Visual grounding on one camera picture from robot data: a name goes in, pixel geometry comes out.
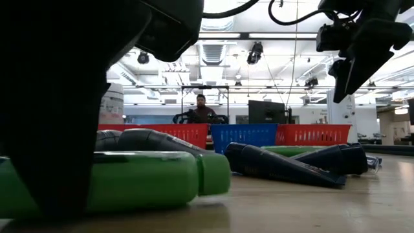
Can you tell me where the blue plastic slotted basket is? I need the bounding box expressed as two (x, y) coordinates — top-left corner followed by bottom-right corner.
(210, 123), (279, 155)

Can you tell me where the green plastic bottle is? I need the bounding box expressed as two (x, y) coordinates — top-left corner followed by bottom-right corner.
(0, 150), (232, 218)

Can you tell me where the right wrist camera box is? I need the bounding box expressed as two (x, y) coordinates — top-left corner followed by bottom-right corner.
(316, 21), (356, 52)

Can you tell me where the black table edge rail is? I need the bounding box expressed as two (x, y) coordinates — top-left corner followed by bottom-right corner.
(361, 144), (414, 157)

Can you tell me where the white round column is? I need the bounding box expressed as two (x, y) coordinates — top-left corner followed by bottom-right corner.
(325, 89), (357, 144)

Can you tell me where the green toiletry item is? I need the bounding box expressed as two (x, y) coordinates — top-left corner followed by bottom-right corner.
(261, 145), (326, 159)

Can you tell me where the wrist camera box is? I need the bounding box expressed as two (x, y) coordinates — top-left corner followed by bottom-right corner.
(316, 21), (356, 52)
(135, 0), (205, 63)

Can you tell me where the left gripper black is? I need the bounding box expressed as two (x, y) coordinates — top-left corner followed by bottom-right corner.
(0, 0), (151, 85)

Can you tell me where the black overhead frame beam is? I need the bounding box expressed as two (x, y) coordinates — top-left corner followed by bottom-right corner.
(197, 31), (320, 41)

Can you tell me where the black monitor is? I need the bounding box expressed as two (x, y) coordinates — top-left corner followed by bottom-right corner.
(248, 100), (288, 125)

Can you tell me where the white wipes canister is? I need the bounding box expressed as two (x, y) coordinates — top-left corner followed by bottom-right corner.
(98, 82), (125, 126)

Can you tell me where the black camera cable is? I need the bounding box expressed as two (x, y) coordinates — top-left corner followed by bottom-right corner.
(267, 0), (324, 27)
(202, 0), (260, 19)

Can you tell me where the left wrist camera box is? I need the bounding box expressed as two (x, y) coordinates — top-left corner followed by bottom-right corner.
(135, 0), (205, 63)

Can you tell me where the black ceiling camera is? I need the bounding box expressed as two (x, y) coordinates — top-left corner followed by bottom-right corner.
(136, 51), (151, 65)
(305, 76), (320, 89)
(246, 41), (264, 65)

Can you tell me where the person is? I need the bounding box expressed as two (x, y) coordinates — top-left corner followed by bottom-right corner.
(192, 93), (218, 125)

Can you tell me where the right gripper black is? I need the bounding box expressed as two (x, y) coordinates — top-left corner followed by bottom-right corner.
(328, 17), (413, 105)

